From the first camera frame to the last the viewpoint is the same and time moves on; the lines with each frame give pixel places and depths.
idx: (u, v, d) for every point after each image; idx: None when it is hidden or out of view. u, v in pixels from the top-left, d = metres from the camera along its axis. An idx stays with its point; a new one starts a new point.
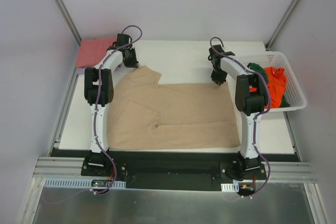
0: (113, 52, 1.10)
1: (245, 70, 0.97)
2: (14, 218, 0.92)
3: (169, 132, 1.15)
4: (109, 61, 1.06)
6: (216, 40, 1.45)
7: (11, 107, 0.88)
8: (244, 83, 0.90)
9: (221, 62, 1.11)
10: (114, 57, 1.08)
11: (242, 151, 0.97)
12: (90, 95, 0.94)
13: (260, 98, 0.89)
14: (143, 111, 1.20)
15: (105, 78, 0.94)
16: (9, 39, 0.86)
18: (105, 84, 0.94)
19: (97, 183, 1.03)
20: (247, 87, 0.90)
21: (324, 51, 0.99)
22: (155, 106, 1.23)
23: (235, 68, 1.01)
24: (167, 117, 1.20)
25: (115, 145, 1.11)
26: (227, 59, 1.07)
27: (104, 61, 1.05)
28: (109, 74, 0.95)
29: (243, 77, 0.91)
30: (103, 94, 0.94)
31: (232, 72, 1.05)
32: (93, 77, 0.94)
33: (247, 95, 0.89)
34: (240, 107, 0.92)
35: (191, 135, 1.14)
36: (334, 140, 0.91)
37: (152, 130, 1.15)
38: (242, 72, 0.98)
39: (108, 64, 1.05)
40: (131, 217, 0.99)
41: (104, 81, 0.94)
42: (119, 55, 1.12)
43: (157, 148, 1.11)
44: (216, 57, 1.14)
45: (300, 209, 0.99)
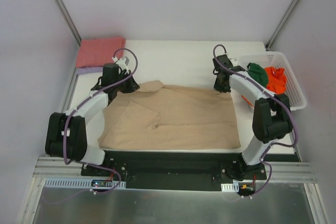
0: (95, 94, 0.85)
1: (264, 91, 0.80)
2: (14, 218, 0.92)
3: (169, 132, 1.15)
4: (86, 106, 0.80)
6: (220, 48, 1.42)
7: (11, 107, 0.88)
8: (265, 108, 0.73)
9: (230, 80, 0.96)
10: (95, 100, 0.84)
11: (245, 157, 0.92)
12: (53, 149, 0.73)
13: (283, 125, 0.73)
14: (143, 112, 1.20)
15: (73, 129, 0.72)
16: (9, 39, 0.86)
18: (73, 136, 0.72)
19: (97, 183, 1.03)
20: (269, 113, 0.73)
21: (325, 51, 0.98)
22: (155, 107, 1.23)
23: (250, 88, 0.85)
24: (167, 118, 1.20)
25: (115, 146, 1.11)
26: (237, 75, 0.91)
27: (79, 106, 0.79)
28: (81, 123, 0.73)
29: (263, 100, 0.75)
30: (70, 148, 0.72)
31: (245, 91, 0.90)
32: (59, 126, 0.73)
33: (269, 123, 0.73)
34: (259, 136, 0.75)
35: (192, 135, 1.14)
36: (334, 140, 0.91)
37: (152, 130, 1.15)
38: (259, 95, 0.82)
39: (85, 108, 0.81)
40: (130, 217, 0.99)
41: (71, 132, 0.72)
42: (103, 97, 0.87)
43: (157, 148, 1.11)
44: (224, 73, 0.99)
45: (300, 209, 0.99)
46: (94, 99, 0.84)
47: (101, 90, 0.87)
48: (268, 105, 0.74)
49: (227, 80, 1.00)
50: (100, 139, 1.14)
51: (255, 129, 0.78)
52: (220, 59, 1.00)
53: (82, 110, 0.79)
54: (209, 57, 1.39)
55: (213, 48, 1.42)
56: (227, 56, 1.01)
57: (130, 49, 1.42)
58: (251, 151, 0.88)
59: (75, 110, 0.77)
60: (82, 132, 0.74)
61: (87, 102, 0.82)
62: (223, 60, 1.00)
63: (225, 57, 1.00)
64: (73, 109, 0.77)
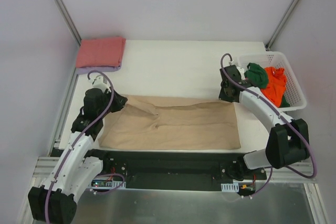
0: (74, 144, 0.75)
1: (281, 116, 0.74)
2: (14, 218, 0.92)
3: (168, 132, 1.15)
4: (66, 168, 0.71)
6: (227, 59, 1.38)
7: (10, 107, 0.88)
8: (282, 137, 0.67)
9: (240, 95, 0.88)
10: (76, 153, 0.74)
11: (247, 159, 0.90)
12: (42, 219, 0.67)
13: (299, 152, 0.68)
14: (144, 112, 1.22)
15: (54, 205, 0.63)
16: (9, 39, 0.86)
18: (56, 211, 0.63)
19: (97, 183, 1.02)
20: (285, 141, 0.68)
21: (325, 51, 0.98)
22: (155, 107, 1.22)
23: (264, 109, 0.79)
24: (167, 118, 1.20)
25: (116, 146, 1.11)
26: (249, 93, 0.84)
27: (59, 169, 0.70)
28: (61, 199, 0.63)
29: (280, 128, 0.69)
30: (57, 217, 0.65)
31: (255, 111, 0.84)
32: (40, 198, 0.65)
33: (284, 151, 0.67)
34: (273, 162, 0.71)
35: (192, 135, 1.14)
36: (334, 140, 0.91)
37: (152, 130, 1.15)
38: (276, 119, 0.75)
39: (65, 170, 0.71)
40: (131, 217, 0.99)
41: (52, 209, 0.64)
42: (85, 142, 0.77)
43: (157, 148, 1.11)
44: (233, 87, 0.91)
45: (300, 209, 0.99)
46: (74, 151, 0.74)
47: (82, 132, 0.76)
48: (284, 132, 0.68)
49: (236, 95, 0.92)
50: (100, 139, 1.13)
51: (268, 155, 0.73)
52: (228, 70, 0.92)
53: (62, 176, 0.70)
54: (209, 57, 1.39)
55: (221, 58, 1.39)
56: (236, 67, 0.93)
57: (130, 49, 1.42)
58: (255, 159, 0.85)
59: (53, 182, 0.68)
60: (66, 203, 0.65)
61: (67, 160, 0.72)
62: (232, 72, 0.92)
63: (234, 69, 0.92)
64: (52, 181, 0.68)
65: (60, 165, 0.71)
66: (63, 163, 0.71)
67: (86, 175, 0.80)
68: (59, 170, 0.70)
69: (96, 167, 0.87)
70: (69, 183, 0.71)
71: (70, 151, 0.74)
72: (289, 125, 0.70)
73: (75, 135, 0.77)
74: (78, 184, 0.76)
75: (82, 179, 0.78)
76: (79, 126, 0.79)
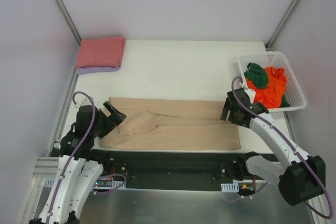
0: (63, 173, 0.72)
1: (296, 152, 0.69)
2: (14, 219, 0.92)
3: (168, 132, 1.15)
4: (60, 198, 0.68)
6: (237, 83, 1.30)
7: (10, 107, 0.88)
8: (298, 176, 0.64)
9: (251, 121, 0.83)
10: (68, 181, 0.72)
11: (250, 166, 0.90)
12: None
13: (314, 189, 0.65)
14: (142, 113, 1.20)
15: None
16: (9, 39, 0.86)
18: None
19: (97, 184, 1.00)
20: (301, 179, 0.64)
21: (325, 51, 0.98)
22: (154, 108, 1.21)
23: (277, 142, 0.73)
24: (167, 117, 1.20)
25: (116, 145, 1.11)
26: (261, 120, 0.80)
27: (53, 201, 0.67)
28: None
29: (296, 167, 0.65)
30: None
31: (268, 142, 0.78)
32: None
33: (301, 191, 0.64)
34: (287, 199, 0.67)
35: (192, 135, 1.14)
36: (334, 140, 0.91)
37: (153, 131, 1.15)
38: (291, 155, 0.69)
39: (60, 201, 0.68)
40: (131, 217, 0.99)
41: None
42: (75, 167, 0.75)
43: (157, 148, 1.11)
44: (243, 111, 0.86)
45: (300, 209, 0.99)
46: (65, 179, 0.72)
47: (71, 157, 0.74)
48: (301, 172, 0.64)
49: (247, 119, 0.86)
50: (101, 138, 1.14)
51: (281, 185, 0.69)
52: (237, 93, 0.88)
53: (57, 206, 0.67)
54: (209, 57, 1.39)
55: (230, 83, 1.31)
56: (244, 91, 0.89)
57: (130, 49, 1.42)
58: (260, 169, 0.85)
59: (49, 215, 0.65)
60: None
61: (60, 189, 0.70)
62: (240, 96, 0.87)
63: (242, 92, 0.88)
64: (48, 214, 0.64)
65: (54, 197, 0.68)
66: (56, 193, 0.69)
67: (85, 188, 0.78)
68: (52, 202, 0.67)
69: (97, 171, 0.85)
70: (66, 210, 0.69)
71: (61, 180, 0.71)
72: (306, 165, 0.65)
73: (64, 159, 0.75)
74: (78, 198, 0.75)
75: (81, 192, 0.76)
76: (67, 149, 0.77)
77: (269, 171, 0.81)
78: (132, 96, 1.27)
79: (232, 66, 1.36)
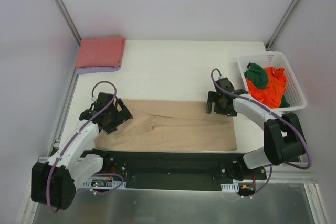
0: (81, 128, 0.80)
1: (271, 112, 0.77)
2: (14, 219, 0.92)
3: (165, 134, 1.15)
4: (72, 148, 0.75)
6: (216, 74, 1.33)
7: (11, 107, 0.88)
8: (275, 128, 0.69)
9: (234, 104, 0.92)
10: (82, 137, 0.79)
11: (247, 159, 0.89)
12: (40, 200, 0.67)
13: (295, 146, 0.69)
14: (139, 113, 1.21)
15: (56, 182, 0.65)
16: (9, 39, 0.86)
18: (57, 190, 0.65)
19: (97, 183, 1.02)
20: (279, 131, 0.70)
21: (325, 51, 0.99)
22: (151, 109, 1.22)
23: (256, 109, 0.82)
24: (163, 118, 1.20)
25: (113, 146, 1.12)
26: (241, 99, 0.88)
27: (65, 149, 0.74)
28: (63, 173, 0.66)
29: (272, 123, 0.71)
30: (56, 199, 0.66)
31: (250, 114, 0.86)
32: (43, 176, 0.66)
33: (281, 144, 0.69)
34: (272, 160, 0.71)
35: (191, 136, 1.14)
36: (334, 140, 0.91)
37: (149, 131, 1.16)
38: (267, 116, 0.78)
39: (69, 153, 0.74)
40: (131, 217, 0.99)
41: (55, 184, 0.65)
42: (90, 130, 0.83)
43: (154, 148, 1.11)
44: (227, 97, 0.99)
45: (300, 209, 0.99)
46: (81, 135, 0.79)
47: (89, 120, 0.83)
48: (277, 127, 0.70)
49: (230, 104, 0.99)
50: (96, 139, 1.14)
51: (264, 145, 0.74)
52: (220, 82, 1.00)
53: (67, 155, 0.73)
54: (209, 57, 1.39)
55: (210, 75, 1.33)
56: (228, 79, 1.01)
57: (130, 49, 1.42)
58: (255, 159, 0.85)
59: (59, 158, 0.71)
60: (67, 183, 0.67)
61: (74, 140, 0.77)
62: (224, 84, 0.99)
63: (226, 81, 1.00)
64: (56, 158, 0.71)
65: (65, 148, 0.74)
66: (69, 144, 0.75)
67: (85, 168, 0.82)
68: (64, 150, 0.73)
69: (97, 162, 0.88)
70: (72, 163, 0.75)
71: (77, 134, 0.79)
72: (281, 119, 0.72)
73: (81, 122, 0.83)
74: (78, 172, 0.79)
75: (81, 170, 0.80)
76: (87, 116, 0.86)
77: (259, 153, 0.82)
78: (132, 96, 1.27)
79: (232, 66, 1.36)
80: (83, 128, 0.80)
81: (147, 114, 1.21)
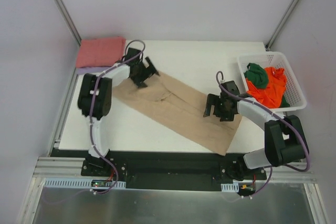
0: (119, 65, 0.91)
1: (273, 114, 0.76)
2: (14, 219, 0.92)
3: (170, 110, 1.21)
4: (113, 71, 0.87)
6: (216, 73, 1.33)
7: (10, 107, 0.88)
8: (275, 130, 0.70)
9: (238, 105, 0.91)
10: (121, 68, 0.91)
11: (247, 160, 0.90)
12: (82, 105, 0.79)
13: (296, 148, 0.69)
14: (159, 83, 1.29)
15: (102, 88, 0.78)
16: (8, 39, 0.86)
18: (101, 96, 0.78)
19: (97, 183, 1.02)
20: (279, 132, 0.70)
21: (325, 51, 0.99)
22: (169, 86, 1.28)
23: (259, 112, 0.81)
24: (175, 97, 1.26)
25: (125, 100, 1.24)
26: (245, 102, 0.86)
27: (107, 71, 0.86)
28: (110, 83, 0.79)
29: (273, 124, 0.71)
30: (97, 106, 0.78)
31: (253, 117, 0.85)
32: (90, 84, 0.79)
33: (281, 145, 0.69)
34: (273, 161, 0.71)
35: (189, 118, 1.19)
36: (334, 140, 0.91)
37: (157, 103, 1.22)
38: (269, 117, 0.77)
39: (109, 74, 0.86)
40: (131, 216, 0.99)
41: (101, 91, 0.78)
42: (125, 68, 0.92)
43: (150, 116, 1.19)
44: (232, 100, 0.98)
45: (300, 209, 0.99)
46: (119, 66, 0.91)
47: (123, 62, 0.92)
48: (277, 128, 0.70)
49: (234, 107, 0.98)
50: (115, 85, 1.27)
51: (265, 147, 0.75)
52: (227, 84, 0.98)
53: (110, 74, 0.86)
54: (209, 57, 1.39)
55: (209, 74, 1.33)
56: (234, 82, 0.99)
57: None
58: (255, 160, 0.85)
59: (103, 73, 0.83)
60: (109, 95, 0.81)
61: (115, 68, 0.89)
62: (230, 86, 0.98)
63: (232, 84, 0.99)
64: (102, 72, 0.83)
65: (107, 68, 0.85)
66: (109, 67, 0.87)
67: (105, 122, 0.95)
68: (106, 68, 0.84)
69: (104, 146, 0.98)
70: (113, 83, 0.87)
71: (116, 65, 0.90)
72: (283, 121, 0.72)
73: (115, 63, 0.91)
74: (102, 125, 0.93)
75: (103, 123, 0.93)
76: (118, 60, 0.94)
77: (259, 153, 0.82)
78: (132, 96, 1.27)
79: (232, 66, 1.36)
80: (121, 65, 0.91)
81: (163, 87, 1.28)
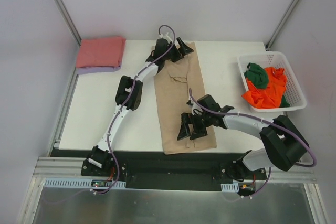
0: (149, 65, 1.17)
1: (262, 120, 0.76)
2: (14, 219, 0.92)
3: (172, 93, 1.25)
4: (144, 73, 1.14)
6: (216, 73, 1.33)
7: (10, 107, 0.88)
8: (273, 136, 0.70)
9: (224, 122, 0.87)
10: (150, 70, 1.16)
11: (247, 161, 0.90)
12: (120, 98, 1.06)
13: (296, 146, 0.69)
14: (184, 68, 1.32)
15: (136, 89, 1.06)
16: (8, 40, 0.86)
18: (134, 95, 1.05)
19: (97, 183, 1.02)
20: (276, 136, 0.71)
21: (324, 51, 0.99)
22: (191, 77, 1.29)
23: (247, 121, 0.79)
24: (186, 88, 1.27)
25: None
26: (230, 115, 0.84)
27: (140, 72, 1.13)
28: (140, 86, 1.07)
29: (268, 130, 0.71)
30: (130, 102, 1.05)
31: (244, 129, 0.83)
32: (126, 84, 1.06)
33: (282, 149, 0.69)
34: (281, 166, 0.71)
35: (171, 109, 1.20)
36: (334, 140, 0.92)
37: (170, 81, 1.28)
38: (259, 125, 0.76)
39: (142, 76, 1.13)
40: (131, 217, 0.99)
41: (134, 90, 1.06)
42: (155, 68, 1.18)
43: (156, 80, 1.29)
44: (216, 117, 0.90)
45: (300, 209, 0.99)
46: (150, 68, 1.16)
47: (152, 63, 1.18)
48: (273, 133, 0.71)
49: (221, 124, 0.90)
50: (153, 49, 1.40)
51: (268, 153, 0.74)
52: (206, 100, 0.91)
53: (142, 76, 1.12)
54: (209, 57, 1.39)
55: (210, 74, 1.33)
56: (211, 96, 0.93)
57: (130, 49, 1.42)
58: (256, 161, 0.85)
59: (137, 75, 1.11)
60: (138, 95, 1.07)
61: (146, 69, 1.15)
62: (209, 102, 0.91)
63: (210, 98, 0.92)
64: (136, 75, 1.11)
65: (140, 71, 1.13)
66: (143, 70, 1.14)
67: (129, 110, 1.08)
68: (140, 72, 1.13)
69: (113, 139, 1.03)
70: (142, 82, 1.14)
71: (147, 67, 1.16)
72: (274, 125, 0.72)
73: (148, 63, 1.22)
74: (123, 114, 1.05)
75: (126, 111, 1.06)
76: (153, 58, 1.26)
77: (259, 155, 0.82)
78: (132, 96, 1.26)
79: (232, 66, 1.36)
80: (151, 65, 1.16)
81: (186, 74, 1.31)
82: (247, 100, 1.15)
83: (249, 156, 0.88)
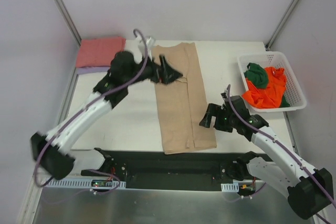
0: (90, 107, 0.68)
1: (303, 167, 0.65)
2: (14, 218, 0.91)
3: (172, 93, 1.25)
4: (72, 126, 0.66)
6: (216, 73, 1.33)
7: (10, 106, 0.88)
8: (308, 192, 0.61)
9: (252, 136, 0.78)
10: (85, 117, 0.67)
11: (252, 166, 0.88)
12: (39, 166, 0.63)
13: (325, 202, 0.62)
14: (184, 67, 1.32)
15: (50, 152, 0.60)
16: (9, 39, 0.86)
18: (51, 164, 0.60)
19: (97, 183, 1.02)
20: (313, 192, 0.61)
21: (325, 50, 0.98)
22: (191, 76, 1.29)
23: (282, 156, 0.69)
24: (185, 87, 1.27)
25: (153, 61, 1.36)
26: (263, 135, 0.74)
27: (63, 127, 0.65)
28: (56, 151, 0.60)
29: (305, 183, 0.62)
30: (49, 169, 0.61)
31: (271, 156, 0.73)
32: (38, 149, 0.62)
33: (313, 205, 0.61)
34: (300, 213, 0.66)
35: (171, 108, 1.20)
36: (334, 140, 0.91)
37: None
38: (297, 169, 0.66)
39: (66, 135, 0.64)
40: (130, 217, 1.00)
41: (49, 160, 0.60)
42: (102, 106, 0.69)
43: None
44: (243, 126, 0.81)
45: None
46: (87, 112, 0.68)
47: (100, 96, 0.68)
48: (311, 189, 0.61)
49: (247, 135, 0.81)
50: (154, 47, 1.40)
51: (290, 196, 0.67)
52: (235, 104, 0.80)
53: (65, 132, 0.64)
54: (209, 57, 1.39)
55: (210, 74, 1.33)
56: (243, 100, 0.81)
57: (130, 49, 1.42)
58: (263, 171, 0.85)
59: (55, 135, 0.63)
60: (62, 158, 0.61)
61: (76, 117, 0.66)
62: (238, 106, 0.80)
63: (240, 102, 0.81)
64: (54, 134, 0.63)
65: (63, 126, 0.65)
66: (69, 121, 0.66)
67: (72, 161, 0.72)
68: (64, 125, 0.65)
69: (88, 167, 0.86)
70: (70, 144, 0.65)
71: (83, 111, 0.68)
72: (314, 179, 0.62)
73: (93, 96, 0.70)
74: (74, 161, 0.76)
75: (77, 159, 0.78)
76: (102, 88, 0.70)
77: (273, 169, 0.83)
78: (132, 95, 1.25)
79: (232, 66, 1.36)
80: (89, 106, 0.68)
81: (186, 73, 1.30)
82: (247, 100, 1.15)
83: (259, 164, 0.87)
